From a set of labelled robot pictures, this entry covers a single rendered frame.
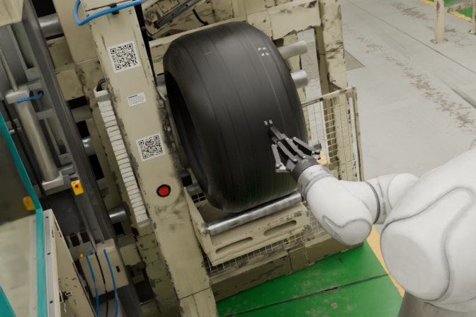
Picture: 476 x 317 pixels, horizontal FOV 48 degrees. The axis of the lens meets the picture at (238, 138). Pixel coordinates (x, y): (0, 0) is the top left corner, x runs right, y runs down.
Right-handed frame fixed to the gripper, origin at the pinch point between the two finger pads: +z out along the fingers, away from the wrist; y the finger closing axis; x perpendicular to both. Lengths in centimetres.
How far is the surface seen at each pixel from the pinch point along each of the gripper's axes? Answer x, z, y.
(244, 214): 35.3, 12.7, 9.8
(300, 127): 3.0, 4.6, -9.1
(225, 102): -9.6, 9.6, 10.2
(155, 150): 7.7, 23.7, 30.8
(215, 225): 35.3, 12.7, 19.7
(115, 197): 72, 92, 49
